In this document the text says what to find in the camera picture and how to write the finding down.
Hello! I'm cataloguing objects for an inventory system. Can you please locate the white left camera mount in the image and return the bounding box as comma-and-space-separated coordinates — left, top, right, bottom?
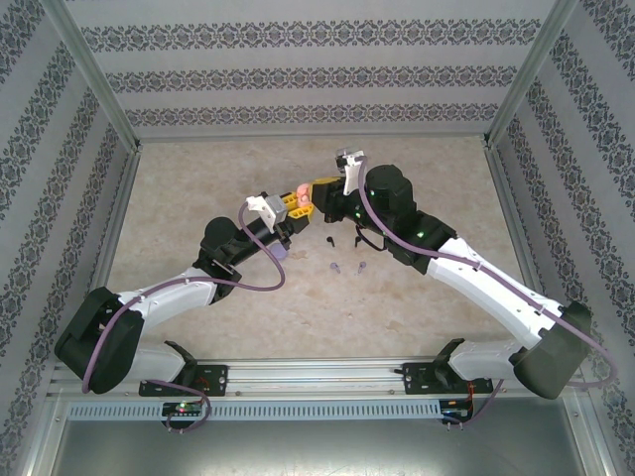
245, 194, 273, 216

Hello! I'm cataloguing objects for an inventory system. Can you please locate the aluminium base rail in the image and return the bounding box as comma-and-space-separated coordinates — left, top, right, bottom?
47, 360, 594, 399

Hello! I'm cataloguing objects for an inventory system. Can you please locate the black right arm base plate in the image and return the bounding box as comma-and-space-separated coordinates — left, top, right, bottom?
401, 361, 503, 397

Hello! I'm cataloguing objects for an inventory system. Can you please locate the slotted grey cable duct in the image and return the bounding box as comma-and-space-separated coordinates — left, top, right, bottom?
65, 399, 444, 423

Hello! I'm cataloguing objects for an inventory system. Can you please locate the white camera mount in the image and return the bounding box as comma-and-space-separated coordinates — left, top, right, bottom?
341, 156, 370, 197
245, 194, 273, 216

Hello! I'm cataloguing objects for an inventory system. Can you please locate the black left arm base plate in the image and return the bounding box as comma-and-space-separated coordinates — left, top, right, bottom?
138, 364, 230, 399

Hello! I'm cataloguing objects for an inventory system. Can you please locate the black right arm wire loop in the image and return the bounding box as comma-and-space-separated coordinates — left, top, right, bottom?
357, 227, 394, 253

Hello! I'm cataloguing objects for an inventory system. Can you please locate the aluminium side rail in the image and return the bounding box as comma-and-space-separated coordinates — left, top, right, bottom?
483, 141, 572, 318
73, 143, 145, 318

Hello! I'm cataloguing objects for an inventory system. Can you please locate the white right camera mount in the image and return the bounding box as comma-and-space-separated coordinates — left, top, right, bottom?
341, 156, 370, 197

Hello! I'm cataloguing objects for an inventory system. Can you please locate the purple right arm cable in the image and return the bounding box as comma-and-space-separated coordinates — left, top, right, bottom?
360, 154, 619, 430

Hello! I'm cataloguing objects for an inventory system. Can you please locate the aluminium corner post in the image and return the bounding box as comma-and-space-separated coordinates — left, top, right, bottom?
39, 0, 145, 153
481, 0, 586, 150

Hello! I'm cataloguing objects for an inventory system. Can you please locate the grey metal base panel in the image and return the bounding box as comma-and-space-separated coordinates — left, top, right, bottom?
49, 419, 604, 476

